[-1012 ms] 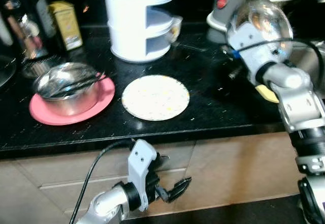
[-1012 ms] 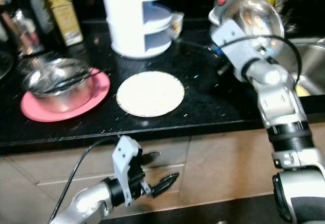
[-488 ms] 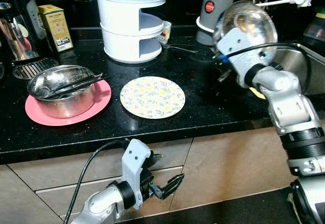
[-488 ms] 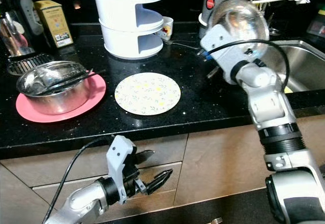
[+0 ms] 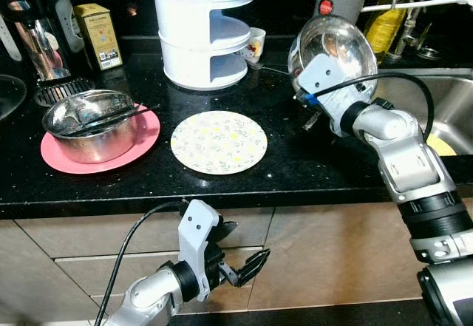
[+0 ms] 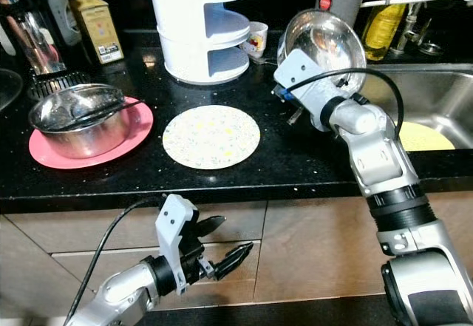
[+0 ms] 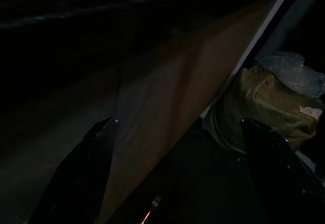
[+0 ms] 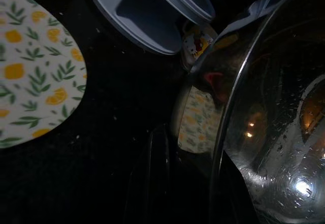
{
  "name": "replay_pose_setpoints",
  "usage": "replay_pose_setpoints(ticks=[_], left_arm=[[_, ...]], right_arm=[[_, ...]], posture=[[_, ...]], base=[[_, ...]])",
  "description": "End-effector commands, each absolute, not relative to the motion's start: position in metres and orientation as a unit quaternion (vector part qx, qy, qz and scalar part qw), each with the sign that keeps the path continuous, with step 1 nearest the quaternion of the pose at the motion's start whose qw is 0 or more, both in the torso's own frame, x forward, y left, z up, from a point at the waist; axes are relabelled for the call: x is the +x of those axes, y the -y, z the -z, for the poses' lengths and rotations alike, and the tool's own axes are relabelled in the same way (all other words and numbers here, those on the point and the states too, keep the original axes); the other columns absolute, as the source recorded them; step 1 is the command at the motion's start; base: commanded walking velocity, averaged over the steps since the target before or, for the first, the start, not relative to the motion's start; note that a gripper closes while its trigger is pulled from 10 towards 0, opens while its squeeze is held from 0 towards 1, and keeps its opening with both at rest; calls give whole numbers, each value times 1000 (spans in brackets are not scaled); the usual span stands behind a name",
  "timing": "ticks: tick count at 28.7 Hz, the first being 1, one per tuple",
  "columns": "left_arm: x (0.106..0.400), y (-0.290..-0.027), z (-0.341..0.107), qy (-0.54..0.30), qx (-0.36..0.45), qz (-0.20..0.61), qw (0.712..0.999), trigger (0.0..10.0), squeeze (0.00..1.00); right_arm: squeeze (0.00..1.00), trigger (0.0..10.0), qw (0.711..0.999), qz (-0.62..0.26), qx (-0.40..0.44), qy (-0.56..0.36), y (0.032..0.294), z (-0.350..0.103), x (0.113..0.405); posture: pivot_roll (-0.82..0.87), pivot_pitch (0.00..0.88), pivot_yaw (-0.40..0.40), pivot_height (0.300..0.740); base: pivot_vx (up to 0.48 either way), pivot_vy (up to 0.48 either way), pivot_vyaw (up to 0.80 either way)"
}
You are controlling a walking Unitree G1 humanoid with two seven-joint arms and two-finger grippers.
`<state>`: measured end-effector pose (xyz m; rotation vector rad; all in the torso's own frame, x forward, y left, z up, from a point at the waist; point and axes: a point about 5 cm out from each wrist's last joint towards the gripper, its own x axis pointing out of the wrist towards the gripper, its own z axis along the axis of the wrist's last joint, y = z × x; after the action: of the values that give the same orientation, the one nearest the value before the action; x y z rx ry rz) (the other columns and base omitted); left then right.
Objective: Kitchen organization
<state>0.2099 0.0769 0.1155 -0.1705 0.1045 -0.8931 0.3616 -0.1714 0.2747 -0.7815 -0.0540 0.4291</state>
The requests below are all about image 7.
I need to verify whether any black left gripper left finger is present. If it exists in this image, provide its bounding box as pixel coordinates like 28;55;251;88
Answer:
30;117;120;224

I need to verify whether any brown wooden board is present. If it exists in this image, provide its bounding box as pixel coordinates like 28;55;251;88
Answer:
96;0;295;224

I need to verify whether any olive cloth bag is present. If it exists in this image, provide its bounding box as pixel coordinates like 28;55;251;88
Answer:
203;65;325;156

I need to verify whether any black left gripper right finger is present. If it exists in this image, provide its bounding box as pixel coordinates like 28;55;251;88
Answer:
241;118;325;224

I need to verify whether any small metal fork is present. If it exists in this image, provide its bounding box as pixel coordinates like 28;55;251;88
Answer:
142;195;163;224

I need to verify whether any clear bubble wrap sheet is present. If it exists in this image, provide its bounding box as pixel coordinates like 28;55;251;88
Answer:
255;51;325;99

